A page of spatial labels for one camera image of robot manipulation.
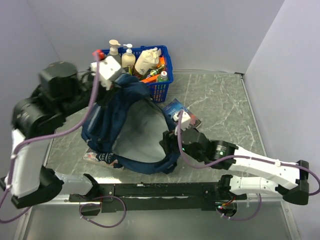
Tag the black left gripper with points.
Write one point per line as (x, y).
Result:
(88, 76)

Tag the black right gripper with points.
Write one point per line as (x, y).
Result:
(169, 136)

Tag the navy blue student backpack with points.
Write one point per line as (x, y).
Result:
(130, 126)

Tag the Little Women book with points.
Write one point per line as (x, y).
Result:
(107, 160)

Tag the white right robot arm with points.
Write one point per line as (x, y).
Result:
(268, 176)

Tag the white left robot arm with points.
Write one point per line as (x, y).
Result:
(29, 182)

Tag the blue plastic shopping basket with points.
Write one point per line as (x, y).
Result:
(158, 90)

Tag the grey pump bottle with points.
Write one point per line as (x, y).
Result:
(113, 50)

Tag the cream pump lotion bottle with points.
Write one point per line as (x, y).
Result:
(128, 59)

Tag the orange package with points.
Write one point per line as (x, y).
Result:
(151, 79)

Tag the green glass bottle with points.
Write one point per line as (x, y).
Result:
(156, 71)

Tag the beige cloth sack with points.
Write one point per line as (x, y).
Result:
(148, 59)

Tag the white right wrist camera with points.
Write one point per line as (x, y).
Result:
(182, 119)

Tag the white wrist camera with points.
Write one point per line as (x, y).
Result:
(107, 68)
(182, 119)

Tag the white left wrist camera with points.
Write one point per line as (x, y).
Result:
(107, 68)

